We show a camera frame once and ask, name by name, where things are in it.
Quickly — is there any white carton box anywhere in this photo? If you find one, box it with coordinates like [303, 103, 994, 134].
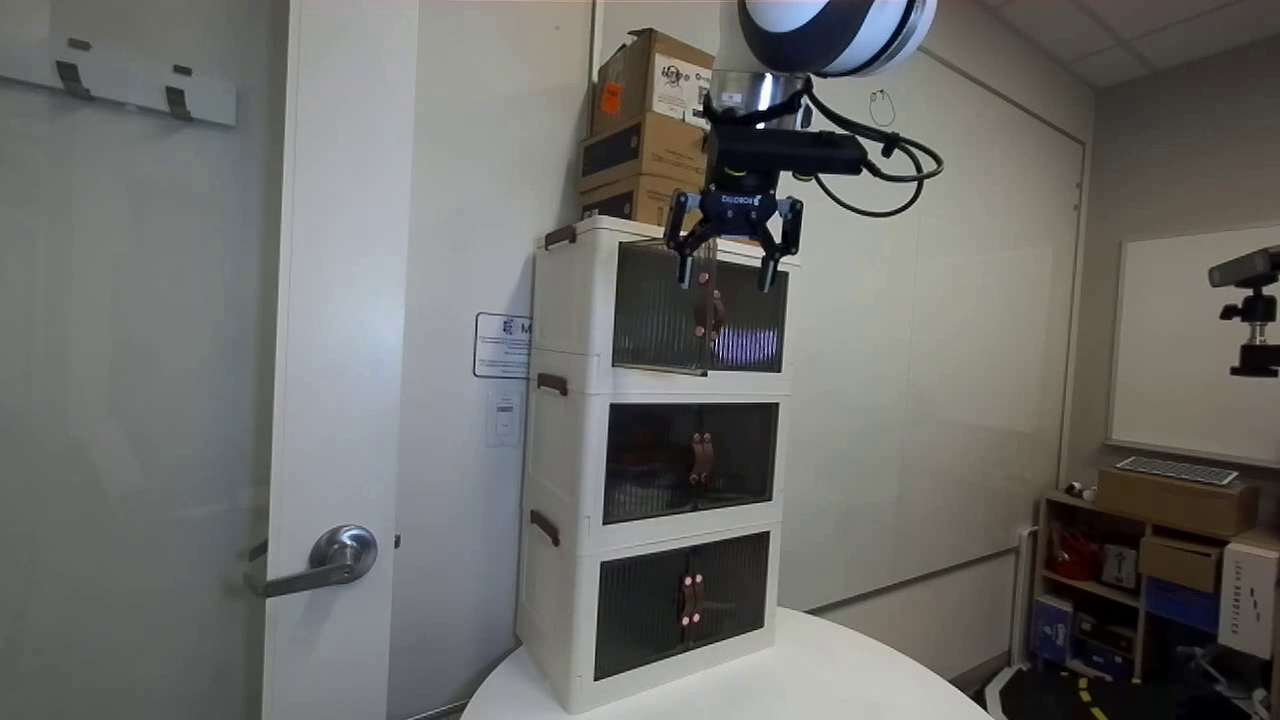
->
[1216, 529, 1280, 665]

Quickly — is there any white whiteboard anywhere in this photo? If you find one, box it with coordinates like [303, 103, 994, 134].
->
[1108, 219, 1280, 473]

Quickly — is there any large brown cardboard box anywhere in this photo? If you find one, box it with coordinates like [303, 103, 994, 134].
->
[1093, 460, 1262, 541]

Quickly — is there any brown cardboard box black label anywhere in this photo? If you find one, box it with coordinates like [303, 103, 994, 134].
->
[576, 170, 699, 234]
[573, 111, 717, 194]

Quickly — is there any blue storage bin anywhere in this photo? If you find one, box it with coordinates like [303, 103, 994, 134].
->
[1145, 575, 1224, 637]
[1030, 591, 1077, 670]

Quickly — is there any silver door lever handle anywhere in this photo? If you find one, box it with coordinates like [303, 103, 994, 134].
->
[241, 520, 384, 606]

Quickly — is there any white door with glass panel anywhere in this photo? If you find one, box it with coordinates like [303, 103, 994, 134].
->
[0, 0, 424, 720]

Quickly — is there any white coat hook rack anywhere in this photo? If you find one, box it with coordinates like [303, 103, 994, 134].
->
[0, 35, 241, 134]

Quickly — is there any grey computer keyboard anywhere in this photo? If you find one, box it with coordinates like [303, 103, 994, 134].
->
[1113, 453, 1245, 493]

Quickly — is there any black mat with yellow tape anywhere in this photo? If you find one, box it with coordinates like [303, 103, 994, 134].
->
[994, 658, 1280, 720]

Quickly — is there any small brown cardboard box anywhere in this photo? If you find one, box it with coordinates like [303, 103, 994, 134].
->
[1138, 531, 1227, 598]

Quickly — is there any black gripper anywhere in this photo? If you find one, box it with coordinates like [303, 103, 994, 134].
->
[659, 163, 810, 296]

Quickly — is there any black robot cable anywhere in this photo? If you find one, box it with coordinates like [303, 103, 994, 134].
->
[795, 77, 948, 223]

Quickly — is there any white paper note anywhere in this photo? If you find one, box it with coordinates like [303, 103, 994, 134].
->
[482, 384, 524, 453]

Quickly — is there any cardboard box with white label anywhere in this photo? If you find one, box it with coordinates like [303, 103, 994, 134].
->
[589, 30, 721, 140]

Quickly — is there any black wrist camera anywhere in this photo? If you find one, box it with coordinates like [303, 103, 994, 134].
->
[712, 126, 871, 182]

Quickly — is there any black camera on tripod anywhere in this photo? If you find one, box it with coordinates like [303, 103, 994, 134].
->
[1205, 244, 1280, 379]

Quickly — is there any white three-tier storage cabinet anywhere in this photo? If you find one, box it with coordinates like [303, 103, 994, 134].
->
[511, 211, 805, 715]

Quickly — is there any wooden storage shelf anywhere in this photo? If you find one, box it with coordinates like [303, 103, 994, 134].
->
[1030, 490, 1280, 695]

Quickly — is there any red object on shelf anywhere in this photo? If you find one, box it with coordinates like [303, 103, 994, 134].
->
[1043, 524, 1108, 584]

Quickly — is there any round white table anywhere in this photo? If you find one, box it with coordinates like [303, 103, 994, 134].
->
[456, 606, 998, 720]

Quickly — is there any white wall sign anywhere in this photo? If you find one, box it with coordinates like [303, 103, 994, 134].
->
[470, 308, 537, 384]

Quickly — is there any dark ribbed cabinet door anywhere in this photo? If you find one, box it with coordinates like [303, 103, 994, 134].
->
[603, 406, 698, 529]
[685, 531, 772, 644]
[591, 551, 693, 686]
[705, 254, 794, 375]
[611, 242, 712, 375]
[693, 402, 779, 512]

